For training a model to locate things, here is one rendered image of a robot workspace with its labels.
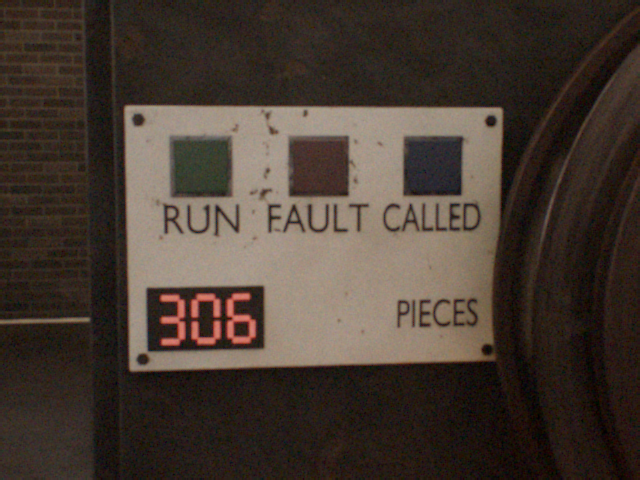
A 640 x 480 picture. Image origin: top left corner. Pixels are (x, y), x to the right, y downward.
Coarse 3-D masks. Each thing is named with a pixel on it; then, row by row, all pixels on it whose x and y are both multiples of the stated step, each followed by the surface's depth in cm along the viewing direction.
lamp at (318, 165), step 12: (300, 144) 62; (312, 144) 62; (324, 144) 62; (336, 144) 62; (300, 156) 62; (312, 156) 62; (324, 156) 62; (336, 156) 62; (300, 168) 62; (312, 168) 62; (324, 168) 62; (336, 168) 62; (300, 180) 62; (312, 180) 62; (324, 180) 62; (336, 180) 62
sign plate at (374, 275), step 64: (128, 128) 61; (192, 128) 61; (256, 128) 62; (320, 128) 63; (384, 128) 63; (448, 128) 64; (128, 192) 61; (256, 192) 62; (320, 192) 63; (384, 192) 63; (448, 192) 64; (128, 256) 62; (192, 256) 62; (256, 256) 63; (320, 256) 63; (384, 256) 64; (448, 256) 64; (192, 320) 62; (256, 320) 63; (320, 320) 64; (384, 320) 64; (448, 320) 65
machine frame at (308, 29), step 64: (128, 0) 62; (192, 0) 63; (256, 0) 63; (320, 0) 64; (384, 0) 64; (448, 0) 65; (512, 0) 65; (576, 0) 66; (128, 64) 62; (192, 64) 63; (256, 64) 64; (320, 64) 64; (384, 64) 65; (448, 64) 65; (512, 64) 66; (576, 64) 66; (512, 128) 66; (128, 320) 64; (128, 384) 65; (192, 384) 65; (256, 384) 66; (320, 384) 66; (384, 384) 67; (448, 384) 67; (128, 448) 65; (192, 448) 66; (256, 448) 66; (320, 448) 67; (384, 448) 67; (448, 448) 68; (512, 448) 69
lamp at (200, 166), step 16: (176, 144) 61; (192, 144) 61; (208, 144) 61; (224, 144) 61; (176, 160) 61; (192, 160) 61; (208, 160) 61; (224, 160) 61; (176, 176) 61; (192, 176) 61; (208, 176) 61; (224, 176) 62; (176, 192) 61; (192, 192) 61; (208, 192) 62; (224, 192) 62
